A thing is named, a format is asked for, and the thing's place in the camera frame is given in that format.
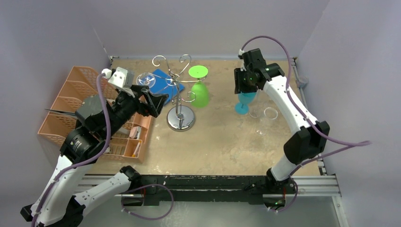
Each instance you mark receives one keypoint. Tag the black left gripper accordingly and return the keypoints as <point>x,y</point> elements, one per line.
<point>154,101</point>

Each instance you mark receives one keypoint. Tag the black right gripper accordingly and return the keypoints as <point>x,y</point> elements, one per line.
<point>239,81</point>

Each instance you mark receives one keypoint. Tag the blue plastic wine glass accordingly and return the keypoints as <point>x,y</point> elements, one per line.
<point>245,99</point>

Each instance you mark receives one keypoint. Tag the clear wine glass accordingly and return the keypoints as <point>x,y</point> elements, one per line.
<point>262,125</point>
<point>264,113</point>
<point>141,83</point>

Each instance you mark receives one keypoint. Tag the green plastic wine glass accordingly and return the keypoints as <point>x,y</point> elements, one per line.
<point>199,91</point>

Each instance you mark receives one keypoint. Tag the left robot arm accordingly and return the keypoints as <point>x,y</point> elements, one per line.
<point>98,121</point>

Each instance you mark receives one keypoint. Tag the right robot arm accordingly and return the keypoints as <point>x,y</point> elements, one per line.
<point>307,133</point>

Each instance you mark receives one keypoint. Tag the chrome wine glass rack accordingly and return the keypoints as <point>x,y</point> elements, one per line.
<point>181,117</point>

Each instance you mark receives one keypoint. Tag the blue square mat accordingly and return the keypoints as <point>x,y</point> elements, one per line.
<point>160,83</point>

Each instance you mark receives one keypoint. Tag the orange plastic desk organizer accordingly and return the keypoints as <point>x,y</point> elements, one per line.
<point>80,84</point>

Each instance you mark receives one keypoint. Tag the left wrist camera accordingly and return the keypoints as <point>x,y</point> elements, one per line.
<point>121,79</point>

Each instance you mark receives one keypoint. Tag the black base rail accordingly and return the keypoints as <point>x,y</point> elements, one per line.
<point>253,189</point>

